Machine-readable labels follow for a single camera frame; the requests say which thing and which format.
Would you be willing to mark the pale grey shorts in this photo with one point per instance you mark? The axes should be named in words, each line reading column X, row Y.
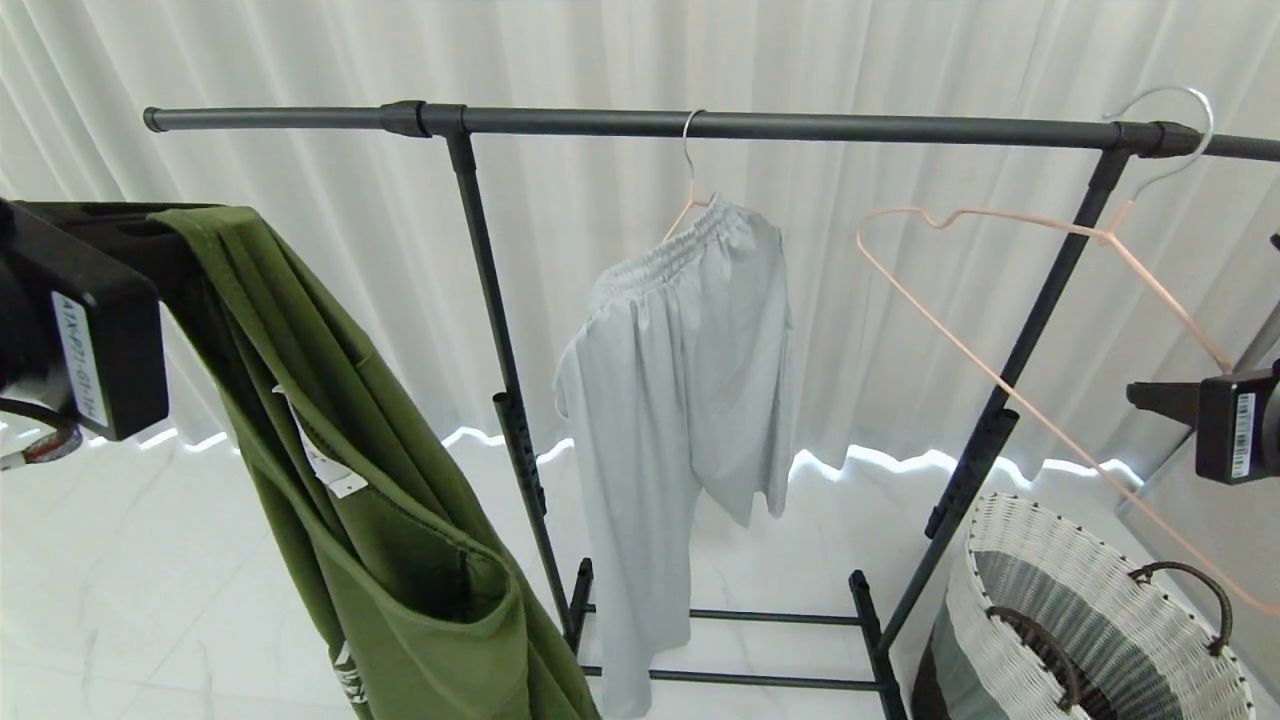
column 680, row 400

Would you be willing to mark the black clothes rack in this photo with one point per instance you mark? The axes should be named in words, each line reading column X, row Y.
column 800, row 125

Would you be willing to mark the pink clothes hanger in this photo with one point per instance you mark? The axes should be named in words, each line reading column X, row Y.
column 690, row 190
column 1170, row 303

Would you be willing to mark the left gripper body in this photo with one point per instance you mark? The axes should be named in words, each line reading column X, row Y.
column 30, row 320

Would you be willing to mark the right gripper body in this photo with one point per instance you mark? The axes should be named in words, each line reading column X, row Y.
column 1225, row 430

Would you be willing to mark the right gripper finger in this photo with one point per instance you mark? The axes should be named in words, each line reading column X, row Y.
column 1175, row 396

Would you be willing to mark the white laundry basket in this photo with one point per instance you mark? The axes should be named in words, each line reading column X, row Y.
column 1030, row 560

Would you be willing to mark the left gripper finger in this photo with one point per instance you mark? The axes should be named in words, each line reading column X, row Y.
column 100, row 225

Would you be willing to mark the white curtain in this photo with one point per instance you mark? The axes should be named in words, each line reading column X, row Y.
column 600, row 60

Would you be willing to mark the green garment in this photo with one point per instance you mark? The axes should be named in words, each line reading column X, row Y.
column 400, row 560

